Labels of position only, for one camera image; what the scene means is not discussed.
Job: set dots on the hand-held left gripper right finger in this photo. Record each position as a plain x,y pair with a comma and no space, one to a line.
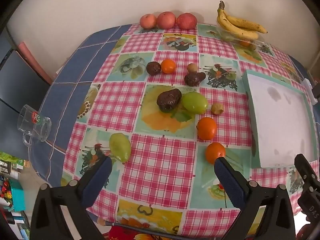
228,180

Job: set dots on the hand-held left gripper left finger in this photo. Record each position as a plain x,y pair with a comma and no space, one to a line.
98,177

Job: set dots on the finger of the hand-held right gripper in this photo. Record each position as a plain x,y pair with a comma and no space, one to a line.
305,167

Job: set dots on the orange tangerine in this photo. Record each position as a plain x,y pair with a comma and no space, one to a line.
245,43
168,66
214,151
207,128

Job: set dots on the green mango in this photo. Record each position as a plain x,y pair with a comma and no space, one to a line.
195,102
120,147

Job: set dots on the white tray with teal rim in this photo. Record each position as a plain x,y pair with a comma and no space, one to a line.
277,120

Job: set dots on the small brown longan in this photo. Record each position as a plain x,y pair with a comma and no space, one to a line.
217,108
192,68

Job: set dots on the dark brown avocado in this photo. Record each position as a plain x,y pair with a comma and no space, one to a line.
169,100
153,68
194,78

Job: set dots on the person's right hand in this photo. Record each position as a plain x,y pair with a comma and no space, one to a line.
303,232

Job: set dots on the pink checked printed tablecloth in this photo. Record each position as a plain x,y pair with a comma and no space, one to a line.
160,160

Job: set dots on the black charger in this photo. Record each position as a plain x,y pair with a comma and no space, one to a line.
316,92

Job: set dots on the clear glass mug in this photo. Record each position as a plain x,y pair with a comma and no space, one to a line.
37,127

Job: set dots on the white power strip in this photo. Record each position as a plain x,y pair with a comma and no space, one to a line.
307,87

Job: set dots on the teal plastic bin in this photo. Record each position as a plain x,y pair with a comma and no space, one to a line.
18,196

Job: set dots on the green printed box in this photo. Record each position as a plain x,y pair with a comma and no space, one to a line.
10,158

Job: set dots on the dark panel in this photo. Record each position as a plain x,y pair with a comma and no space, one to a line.
17,85

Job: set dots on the pink board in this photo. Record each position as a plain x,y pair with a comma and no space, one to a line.
35,62

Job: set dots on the clear plastic container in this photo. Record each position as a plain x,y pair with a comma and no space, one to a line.
253,44

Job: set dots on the orange tangerine in clear container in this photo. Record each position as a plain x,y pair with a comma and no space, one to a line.
245,43

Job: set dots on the yellow banana bunch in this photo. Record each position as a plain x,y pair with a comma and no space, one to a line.
240,31

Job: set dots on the small red apple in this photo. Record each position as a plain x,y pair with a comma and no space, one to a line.
148,21

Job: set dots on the large red apple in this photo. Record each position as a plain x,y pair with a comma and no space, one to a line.
187,21

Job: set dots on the medium red apple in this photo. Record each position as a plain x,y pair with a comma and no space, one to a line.
166,20

